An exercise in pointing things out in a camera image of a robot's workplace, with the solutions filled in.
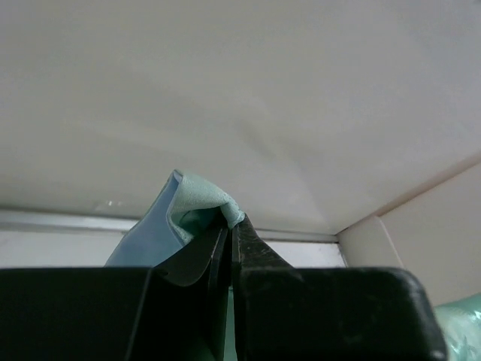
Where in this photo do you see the green patterned cloth placemat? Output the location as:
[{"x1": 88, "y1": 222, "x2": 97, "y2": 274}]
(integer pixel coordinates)
[{"x1": 105, "y1": 170, "x2": 480, "y2": 360}]

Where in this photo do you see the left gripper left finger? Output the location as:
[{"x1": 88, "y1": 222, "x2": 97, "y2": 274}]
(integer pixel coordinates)
[{"x1": 133, "y1": 227, "x2": 228, "y2": 360}]

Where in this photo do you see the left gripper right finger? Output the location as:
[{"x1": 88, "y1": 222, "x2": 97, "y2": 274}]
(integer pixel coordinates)
[{"x1": 231, "y1": 220, "x2": 447, "y2": 360}]

